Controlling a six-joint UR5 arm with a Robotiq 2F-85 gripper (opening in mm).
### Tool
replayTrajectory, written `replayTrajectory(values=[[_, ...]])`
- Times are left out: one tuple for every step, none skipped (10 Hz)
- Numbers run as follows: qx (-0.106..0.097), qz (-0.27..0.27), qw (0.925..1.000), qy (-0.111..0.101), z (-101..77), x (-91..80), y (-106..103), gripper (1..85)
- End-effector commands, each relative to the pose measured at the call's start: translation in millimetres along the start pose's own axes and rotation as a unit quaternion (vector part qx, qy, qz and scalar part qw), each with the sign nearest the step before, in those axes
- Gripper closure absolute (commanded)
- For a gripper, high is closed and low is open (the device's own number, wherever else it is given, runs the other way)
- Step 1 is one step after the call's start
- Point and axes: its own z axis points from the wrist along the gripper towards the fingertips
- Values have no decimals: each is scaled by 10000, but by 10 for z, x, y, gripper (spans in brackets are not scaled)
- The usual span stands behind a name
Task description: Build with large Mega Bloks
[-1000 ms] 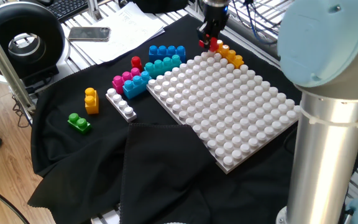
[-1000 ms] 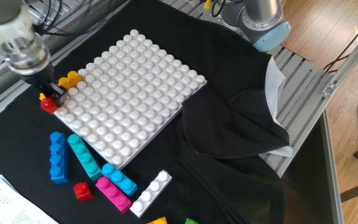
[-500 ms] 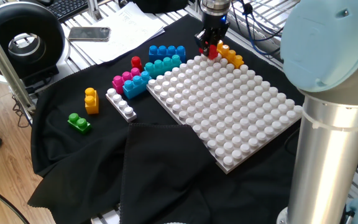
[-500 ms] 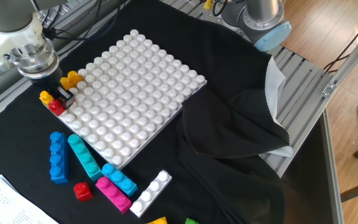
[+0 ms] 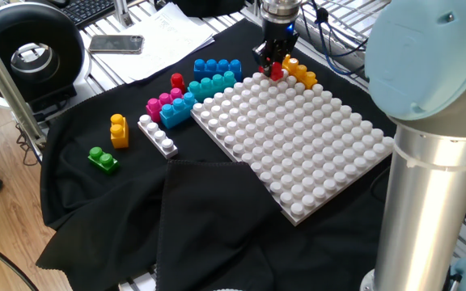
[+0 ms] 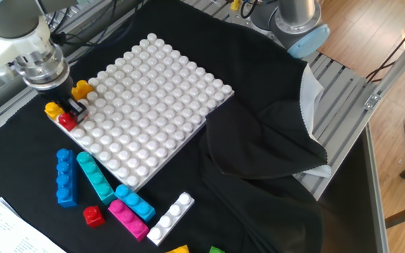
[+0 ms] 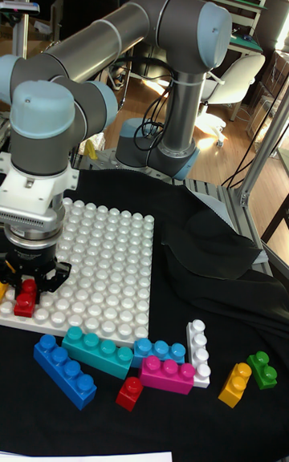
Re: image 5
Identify green two-stud block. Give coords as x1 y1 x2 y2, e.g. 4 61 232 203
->
87 145 121 175

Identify black cable bundle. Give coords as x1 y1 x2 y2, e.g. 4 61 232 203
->
14 120 43 167

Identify teal four-stud block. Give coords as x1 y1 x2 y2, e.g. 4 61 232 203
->
187 70 237 103

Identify red two-stud block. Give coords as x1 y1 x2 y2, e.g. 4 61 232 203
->
258 61 285 82

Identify white paper sheets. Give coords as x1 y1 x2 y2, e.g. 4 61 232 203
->
91 2 217 85

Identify light blue three-stud block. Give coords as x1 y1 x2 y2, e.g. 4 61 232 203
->
159 91 197 130

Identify white studded baseplate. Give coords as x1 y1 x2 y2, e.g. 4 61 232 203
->
190 68 396 227

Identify blue gripper cable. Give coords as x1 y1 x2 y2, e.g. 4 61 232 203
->
301 7 370 78

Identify black keyboard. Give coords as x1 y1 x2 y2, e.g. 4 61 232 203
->
57 0 117 29

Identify large black cloth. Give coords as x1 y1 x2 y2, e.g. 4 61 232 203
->
35 18 466 291

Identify slanted aluminium post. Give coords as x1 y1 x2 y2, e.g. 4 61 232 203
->
0 15 47 151

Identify red single-stud block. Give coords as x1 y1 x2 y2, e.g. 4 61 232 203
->
170 72 187 95

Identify dark blue four-stud block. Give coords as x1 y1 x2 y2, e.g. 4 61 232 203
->
193 57 243 83

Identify yellow two-stud block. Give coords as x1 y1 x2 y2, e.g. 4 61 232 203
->
109 113 129 150

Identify white four-stud block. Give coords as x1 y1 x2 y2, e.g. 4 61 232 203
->
137 113 180 159

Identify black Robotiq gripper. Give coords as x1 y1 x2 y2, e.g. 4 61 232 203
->
252 20 300 74

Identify smartphone in clear case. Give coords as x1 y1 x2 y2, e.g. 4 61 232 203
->
87 34 145 55

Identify thick black floor cable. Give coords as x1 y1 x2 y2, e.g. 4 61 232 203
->
0 229 40 291

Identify yellow four-stud block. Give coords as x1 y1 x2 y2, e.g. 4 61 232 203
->
281 54 319 91

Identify short aluminium post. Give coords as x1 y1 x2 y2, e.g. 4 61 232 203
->
113 0 133 28

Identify black bag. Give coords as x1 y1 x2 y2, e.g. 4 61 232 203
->
172 0 246 18

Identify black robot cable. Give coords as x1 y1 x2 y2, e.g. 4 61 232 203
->
299 0 370 57

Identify magenta three-stud block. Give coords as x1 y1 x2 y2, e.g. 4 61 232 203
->
145 87 185 122

